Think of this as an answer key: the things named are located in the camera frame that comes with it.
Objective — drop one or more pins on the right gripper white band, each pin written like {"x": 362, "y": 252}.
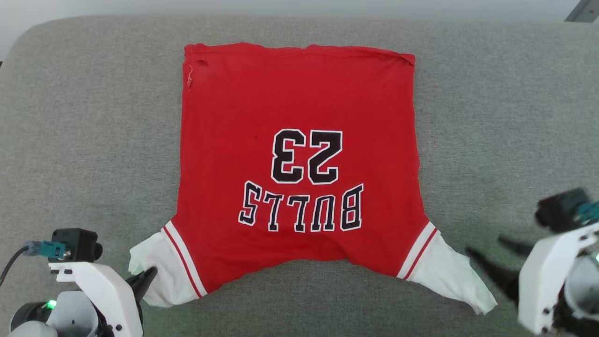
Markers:
{"x": 538, "y": 281}

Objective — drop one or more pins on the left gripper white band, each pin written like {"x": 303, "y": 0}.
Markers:
{"x": 112, "y": 295}

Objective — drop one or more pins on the red basketball jersey white sleeves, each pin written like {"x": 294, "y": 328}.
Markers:
{"x": 290, "y": 98}

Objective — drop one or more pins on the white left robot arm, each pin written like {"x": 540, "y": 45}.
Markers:
{"x": 61, "y": 318}

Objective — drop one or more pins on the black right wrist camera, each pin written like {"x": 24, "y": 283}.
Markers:
{"x": 559, "y": 210}

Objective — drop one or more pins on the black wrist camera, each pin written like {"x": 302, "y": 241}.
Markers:
{"x": 77, "y": 243}
{"x": 559, "y": 210}

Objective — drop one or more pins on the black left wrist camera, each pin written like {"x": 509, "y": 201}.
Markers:
{"x": 77, "y": 243}

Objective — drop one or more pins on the grey metal frame piece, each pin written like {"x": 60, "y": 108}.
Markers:
{"x": 585, "y": 11}

